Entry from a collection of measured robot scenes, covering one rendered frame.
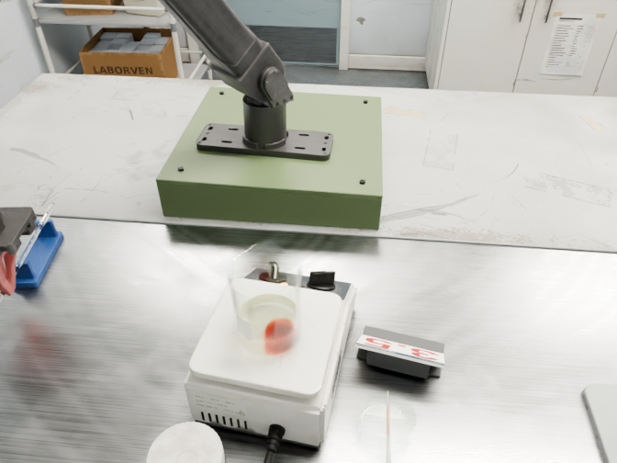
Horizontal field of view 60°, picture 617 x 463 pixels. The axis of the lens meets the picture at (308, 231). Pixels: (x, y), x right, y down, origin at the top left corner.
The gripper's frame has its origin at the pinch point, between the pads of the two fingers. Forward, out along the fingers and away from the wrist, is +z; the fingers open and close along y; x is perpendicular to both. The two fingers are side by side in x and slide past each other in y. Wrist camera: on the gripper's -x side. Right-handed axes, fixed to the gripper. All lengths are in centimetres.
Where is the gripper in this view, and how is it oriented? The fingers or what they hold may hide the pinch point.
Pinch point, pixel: (5, 287)
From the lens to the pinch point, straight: 71.3
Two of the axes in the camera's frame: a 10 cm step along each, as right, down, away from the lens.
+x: -0.1, -6.5, 7.6
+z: 0.1, 7.6, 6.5
